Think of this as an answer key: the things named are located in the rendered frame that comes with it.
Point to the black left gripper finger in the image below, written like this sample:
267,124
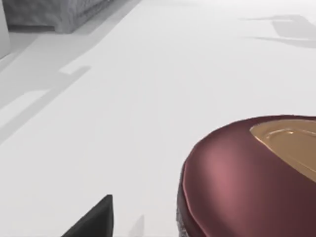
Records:
98,219

